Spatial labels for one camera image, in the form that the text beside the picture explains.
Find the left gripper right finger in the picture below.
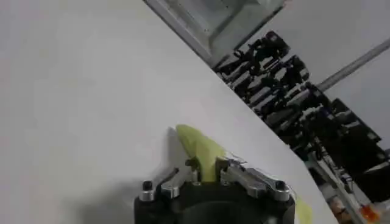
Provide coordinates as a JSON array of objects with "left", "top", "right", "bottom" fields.
[{"left": 214, "top": 156, "right": 293, "bottom": 203}]

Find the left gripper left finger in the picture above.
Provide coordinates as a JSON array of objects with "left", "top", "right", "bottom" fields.
[{"left": 138, "top": 156, "right": 202, "bottom": 202}]

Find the lime green shirt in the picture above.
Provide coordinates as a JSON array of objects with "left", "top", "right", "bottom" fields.
[{"left": 175, "top": 124, "right": 314, "bottom": 224}]

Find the small orange object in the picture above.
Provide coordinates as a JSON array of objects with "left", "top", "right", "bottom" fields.
[{"left": 360, "top": 203, "right": 381, "bottom": 223}]

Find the grey metal pole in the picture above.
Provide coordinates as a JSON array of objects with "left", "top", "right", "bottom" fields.
[{"left": 316, "top": 37, "right": 390, "bottom": 93}]

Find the white empty display shelf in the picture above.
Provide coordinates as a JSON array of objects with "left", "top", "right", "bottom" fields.
[{"left": 143, "top": 0, "right": 286, "bottom": 68}]

